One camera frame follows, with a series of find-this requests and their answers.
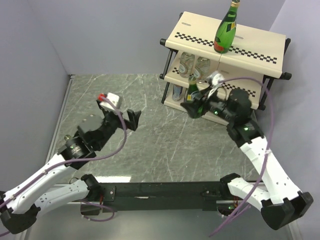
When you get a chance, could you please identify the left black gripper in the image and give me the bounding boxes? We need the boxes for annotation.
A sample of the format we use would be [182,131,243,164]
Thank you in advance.
[95,108,141,150]

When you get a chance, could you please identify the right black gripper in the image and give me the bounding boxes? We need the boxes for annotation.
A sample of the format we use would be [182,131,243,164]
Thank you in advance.
[180,85,236,123]

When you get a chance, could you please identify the green Perrier bottle tall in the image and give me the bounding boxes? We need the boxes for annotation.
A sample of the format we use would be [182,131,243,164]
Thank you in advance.
[183,75,203,116]

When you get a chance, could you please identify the light blue drink can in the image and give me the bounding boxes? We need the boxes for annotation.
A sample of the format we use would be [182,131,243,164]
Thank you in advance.
[171,84,184,102]

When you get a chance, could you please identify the clear glass bottle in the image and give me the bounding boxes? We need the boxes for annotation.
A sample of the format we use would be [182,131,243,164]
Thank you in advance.
[193,56,211,84]
[178,52,195,78]

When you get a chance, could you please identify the green Perrier bottle front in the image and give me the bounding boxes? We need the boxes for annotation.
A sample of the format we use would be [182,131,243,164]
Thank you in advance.
[213,0,240,54]

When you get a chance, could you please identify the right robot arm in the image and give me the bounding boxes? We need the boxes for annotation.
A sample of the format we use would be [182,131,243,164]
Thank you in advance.
[180,88,314,230]

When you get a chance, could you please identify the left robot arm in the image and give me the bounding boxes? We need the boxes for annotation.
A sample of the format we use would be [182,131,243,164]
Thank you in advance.
[0,98,142,235]

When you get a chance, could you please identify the beige checkered shelf rack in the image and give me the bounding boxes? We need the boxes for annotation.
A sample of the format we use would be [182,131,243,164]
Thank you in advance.
[160,11,292,111]

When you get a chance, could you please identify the black base beam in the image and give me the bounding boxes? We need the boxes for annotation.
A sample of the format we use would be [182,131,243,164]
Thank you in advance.
[87,181,239,212]

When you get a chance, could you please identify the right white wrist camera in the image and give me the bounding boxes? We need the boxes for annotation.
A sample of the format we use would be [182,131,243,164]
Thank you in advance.
[205,70,225,99]

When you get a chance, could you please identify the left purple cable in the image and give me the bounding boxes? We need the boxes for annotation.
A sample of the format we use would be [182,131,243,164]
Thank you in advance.
[0,98,128,223]

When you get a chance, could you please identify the purple cable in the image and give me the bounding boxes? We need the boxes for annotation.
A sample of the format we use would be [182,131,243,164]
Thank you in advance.
[208,76,275,238]
[0,98,128,223]

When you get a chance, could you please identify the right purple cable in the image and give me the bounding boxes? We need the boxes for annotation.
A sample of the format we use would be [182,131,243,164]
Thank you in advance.
[208,76,275,238]

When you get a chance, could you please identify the aluminium frame rail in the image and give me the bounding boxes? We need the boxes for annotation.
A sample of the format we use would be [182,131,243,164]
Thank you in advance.
[14,74,76,240]

